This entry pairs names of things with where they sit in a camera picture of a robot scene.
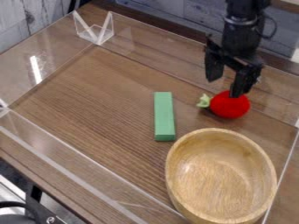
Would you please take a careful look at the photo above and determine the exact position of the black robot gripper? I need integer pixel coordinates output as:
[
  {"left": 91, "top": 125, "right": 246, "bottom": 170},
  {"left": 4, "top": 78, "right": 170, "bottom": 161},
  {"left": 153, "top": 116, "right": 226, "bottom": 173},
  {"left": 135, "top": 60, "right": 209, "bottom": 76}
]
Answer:
[{"left": 205, "top": 16, "right": 266, "bottom": 98}]

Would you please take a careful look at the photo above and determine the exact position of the red plush strawberry toy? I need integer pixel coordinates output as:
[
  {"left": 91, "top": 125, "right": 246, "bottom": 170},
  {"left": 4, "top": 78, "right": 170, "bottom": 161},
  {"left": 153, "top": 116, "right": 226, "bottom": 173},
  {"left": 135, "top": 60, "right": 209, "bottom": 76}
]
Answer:
[{"left": 197, "top": 90, "right": 251, "bottom": 119}]

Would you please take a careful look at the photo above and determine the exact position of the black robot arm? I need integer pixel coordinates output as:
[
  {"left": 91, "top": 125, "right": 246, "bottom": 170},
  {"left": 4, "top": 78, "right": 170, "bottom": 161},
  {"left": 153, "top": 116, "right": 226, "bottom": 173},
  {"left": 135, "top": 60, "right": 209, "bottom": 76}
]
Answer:
[{"left": 205, "top": 0, "right": 278, "bottom": 98}]

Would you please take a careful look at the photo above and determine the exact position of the green rectangular foam block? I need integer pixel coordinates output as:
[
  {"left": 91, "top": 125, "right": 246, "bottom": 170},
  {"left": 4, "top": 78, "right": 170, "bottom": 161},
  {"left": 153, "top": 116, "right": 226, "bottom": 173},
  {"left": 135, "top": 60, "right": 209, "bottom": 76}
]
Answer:
[{"left": 154, "top": 92, "right": 175, "bottom": 142}]

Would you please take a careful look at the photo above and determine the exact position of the light wooden bowl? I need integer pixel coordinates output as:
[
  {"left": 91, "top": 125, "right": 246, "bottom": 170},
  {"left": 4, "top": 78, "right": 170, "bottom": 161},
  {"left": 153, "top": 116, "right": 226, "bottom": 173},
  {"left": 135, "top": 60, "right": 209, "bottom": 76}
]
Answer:
[{"left": 165, "top": 128, "right": 277, "bottom": 224}]

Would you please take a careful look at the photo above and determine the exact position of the clear acrylic enclosure wall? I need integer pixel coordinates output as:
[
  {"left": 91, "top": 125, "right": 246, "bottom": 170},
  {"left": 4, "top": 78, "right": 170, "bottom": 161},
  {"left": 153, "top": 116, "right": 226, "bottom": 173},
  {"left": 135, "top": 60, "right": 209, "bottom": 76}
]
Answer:
[{"left": 0, "top": 5, "right": 299, "bottom": 224}]

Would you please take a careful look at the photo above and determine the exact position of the clear acrylic corner bracket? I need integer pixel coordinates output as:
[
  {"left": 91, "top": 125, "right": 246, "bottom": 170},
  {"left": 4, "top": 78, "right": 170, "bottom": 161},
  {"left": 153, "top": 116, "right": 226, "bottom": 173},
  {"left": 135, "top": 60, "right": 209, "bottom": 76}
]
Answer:
[{"left": 72, "top": 11, "right": 115, "bottom": 46}]

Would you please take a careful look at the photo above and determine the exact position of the black metal table bracket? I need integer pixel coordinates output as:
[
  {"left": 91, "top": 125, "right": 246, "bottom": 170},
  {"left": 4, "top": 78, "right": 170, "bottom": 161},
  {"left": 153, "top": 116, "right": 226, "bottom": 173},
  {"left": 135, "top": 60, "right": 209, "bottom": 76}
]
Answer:
[{"left": 26, "top": 185, "right": 67, "bottom": 224}]

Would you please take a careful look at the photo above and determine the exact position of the black cable under table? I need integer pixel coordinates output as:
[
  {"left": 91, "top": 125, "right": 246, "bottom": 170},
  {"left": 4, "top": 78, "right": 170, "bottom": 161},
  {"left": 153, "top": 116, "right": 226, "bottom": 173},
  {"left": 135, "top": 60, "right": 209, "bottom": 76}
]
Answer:
[{"left": 0, "top": 200, "right": 40, "bottom": 224}]

